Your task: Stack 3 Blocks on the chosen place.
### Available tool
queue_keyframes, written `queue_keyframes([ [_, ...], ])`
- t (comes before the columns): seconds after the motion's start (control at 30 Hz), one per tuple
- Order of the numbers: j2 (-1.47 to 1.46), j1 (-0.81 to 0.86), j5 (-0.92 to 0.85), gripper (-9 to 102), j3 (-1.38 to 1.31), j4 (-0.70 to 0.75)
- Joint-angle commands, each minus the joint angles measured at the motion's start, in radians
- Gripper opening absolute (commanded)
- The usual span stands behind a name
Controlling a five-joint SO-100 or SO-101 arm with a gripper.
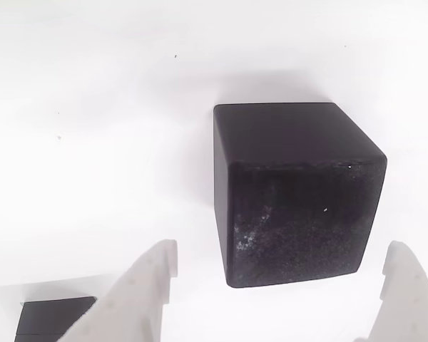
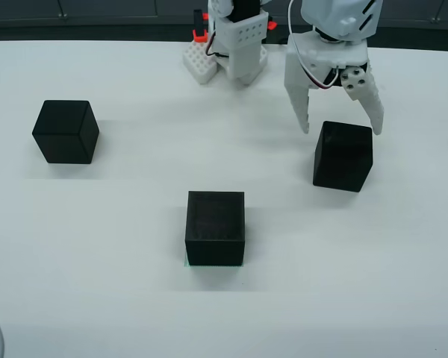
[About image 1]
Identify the black cube with dusty scuffs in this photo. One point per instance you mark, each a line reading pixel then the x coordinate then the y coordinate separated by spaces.
pixel 299 213

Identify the black cube with seam line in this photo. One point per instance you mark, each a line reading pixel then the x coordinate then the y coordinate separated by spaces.
pixel 50 317

